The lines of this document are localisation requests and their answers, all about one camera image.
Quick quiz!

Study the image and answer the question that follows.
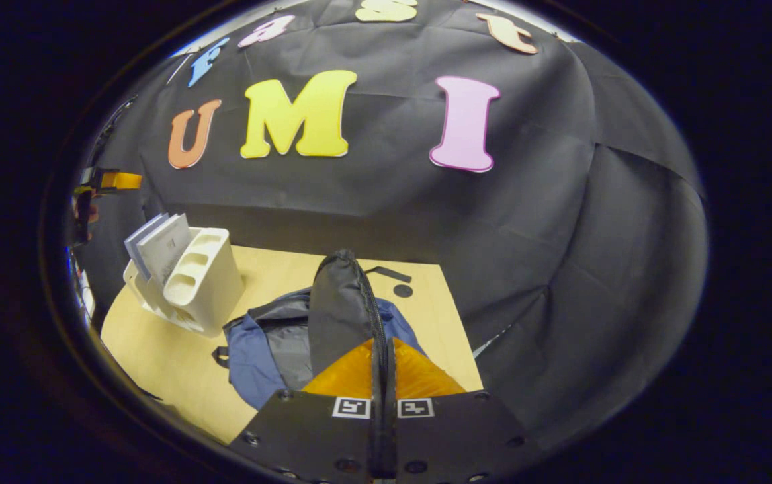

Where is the blue schoolbag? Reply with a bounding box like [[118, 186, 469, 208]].
[[212, 249, 427, 411]]

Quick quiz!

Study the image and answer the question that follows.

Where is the thin white rod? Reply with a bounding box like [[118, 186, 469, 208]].
[[167, 54, 192, 85]]

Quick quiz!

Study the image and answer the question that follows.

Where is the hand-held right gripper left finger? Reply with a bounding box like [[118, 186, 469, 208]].
[[230, 338, 386, 484]]

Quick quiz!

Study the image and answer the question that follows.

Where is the lit computer screen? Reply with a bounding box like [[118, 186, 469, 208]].
[[67, 249, 95, 318]]

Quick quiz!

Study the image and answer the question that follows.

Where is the black backdrop cloth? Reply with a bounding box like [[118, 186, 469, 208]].
[[80, 0, 709, 451]]

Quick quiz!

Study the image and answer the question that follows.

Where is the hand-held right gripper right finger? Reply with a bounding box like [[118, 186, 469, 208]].
[[383, 338, 549, 484]]

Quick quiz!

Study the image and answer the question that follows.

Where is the white bookshelf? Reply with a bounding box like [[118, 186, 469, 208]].
[[122, 227, 245, 338]]

